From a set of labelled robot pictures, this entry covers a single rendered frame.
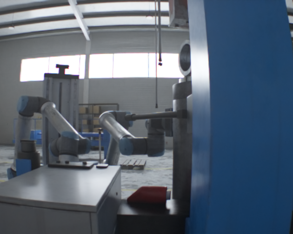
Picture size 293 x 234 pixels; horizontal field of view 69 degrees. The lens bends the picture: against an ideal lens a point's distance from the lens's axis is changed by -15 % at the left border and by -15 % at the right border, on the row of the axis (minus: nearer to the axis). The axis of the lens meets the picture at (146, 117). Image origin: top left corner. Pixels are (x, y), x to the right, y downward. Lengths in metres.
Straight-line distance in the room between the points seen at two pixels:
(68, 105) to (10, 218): 1.91
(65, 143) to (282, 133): 0.94
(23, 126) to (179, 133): 1.19
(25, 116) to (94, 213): 1.41
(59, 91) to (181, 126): 1.58
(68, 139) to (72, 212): 0.79
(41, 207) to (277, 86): 0.46
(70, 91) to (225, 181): 1.98
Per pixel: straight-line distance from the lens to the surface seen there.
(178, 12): 1.20
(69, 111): 2.27
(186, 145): 0.87
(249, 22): 0.48
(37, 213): 0.43
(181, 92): 0.89
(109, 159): 2.07
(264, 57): 0.47
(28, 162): 0.76
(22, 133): 1.81
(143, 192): 0.74
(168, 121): 1.14
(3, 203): 0.46
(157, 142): 1.28
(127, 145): 1.22
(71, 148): 1.16
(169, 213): 0.68
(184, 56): 1.02
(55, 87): 2.29
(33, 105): 1.74
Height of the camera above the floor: 1.32
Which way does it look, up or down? 2 degrees up
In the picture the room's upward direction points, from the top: straight up
